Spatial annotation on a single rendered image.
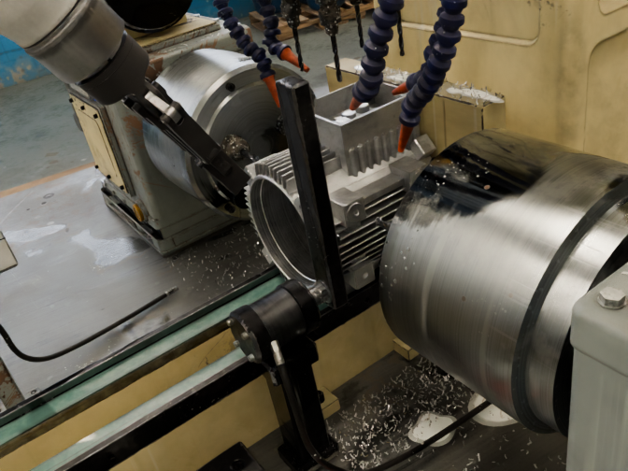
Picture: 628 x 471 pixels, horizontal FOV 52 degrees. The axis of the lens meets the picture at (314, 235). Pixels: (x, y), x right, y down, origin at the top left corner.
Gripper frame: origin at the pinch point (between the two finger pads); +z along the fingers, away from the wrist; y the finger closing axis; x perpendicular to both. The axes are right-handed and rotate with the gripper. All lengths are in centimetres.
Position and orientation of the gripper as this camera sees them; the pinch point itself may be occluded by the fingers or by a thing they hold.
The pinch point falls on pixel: (223, 169)
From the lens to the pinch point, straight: 81.2
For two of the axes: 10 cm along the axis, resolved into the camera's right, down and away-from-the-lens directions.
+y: -5.8, -3.5, 7.4
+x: -6.1, 7.9, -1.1
